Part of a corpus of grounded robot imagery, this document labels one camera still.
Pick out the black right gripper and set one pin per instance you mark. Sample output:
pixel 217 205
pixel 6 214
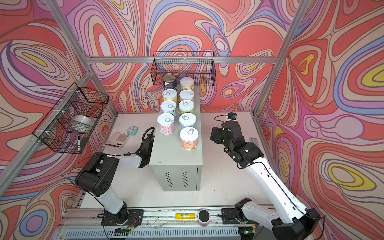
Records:
pixel 219 132

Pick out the pink floral tin can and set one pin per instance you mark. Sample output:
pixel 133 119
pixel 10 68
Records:
pixel 166 123

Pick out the orange labelled tin can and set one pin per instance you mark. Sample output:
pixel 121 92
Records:
pixel 189 138

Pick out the small hidden tin can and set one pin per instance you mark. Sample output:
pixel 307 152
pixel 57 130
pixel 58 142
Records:
pixel 187 120

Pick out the white labelled tin can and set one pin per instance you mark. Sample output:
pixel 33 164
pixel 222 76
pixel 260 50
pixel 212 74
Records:
pixel 169 106

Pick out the yellow green tin can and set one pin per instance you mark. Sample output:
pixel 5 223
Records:
pixel 186 106

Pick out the pink labelled tin can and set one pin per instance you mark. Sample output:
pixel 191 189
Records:
pixel 187 95

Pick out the yellow labelled tin can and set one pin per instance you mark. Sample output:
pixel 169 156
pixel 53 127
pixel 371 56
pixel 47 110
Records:
pixel 170 95

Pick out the green orange labelled can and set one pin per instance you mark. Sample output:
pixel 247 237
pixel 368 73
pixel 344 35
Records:
pixel 187 83

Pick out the blue labelled tin can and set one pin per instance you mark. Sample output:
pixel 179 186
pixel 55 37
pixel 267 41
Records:
pixel 169 81

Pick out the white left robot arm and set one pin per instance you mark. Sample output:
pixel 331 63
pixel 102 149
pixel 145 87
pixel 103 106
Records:
pixel 97 175

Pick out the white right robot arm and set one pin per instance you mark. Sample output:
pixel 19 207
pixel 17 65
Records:
pixel 291 219

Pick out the mint green alarm clock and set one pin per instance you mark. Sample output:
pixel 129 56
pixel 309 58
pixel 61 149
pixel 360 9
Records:
pixel 132 130

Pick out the grey stapler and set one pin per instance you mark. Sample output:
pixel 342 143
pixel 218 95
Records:
pixel 255 141

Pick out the pink desk calculator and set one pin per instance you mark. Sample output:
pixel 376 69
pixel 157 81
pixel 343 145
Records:
pixel 117 140

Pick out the grey metal cabinet box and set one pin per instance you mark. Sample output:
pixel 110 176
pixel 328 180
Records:
pixel 175 168

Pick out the black marker pen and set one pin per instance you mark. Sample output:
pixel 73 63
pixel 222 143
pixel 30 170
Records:
pixel 79 148

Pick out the yellow label sticker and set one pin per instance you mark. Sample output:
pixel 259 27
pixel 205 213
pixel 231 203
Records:
pixel 185 216

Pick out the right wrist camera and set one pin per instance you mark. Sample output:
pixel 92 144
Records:
pixel 232 116

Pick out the black wire basket back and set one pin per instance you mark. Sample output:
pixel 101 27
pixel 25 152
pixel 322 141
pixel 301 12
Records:
pixel 203 72

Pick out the black wire basket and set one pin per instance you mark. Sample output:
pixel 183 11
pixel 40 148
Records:
pixel 77 113
pixel 203 72

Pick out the black wire basket left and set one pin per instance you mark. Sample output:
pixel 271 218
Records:
pixel 77 113

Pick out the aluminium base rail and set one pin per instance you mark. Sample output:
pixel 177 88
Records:
pixel 157 224

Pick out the aluminium frame back bar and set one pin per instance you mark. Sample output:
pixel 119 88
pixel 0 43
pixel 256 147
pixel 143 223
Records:
pixel 217 60

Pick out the aluminium frame post left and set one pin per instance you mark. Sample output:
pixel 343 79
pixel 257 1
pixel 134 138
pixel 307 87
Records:
pixel 63 23

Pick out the aluminium frame post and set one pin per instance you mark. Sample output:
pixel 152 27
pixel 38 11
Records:
pixel 63 23
pixel 295 24

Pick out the aluminium frame post right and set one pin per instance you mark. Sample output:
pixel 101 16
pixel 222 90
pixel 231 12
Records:
pixel 295 24

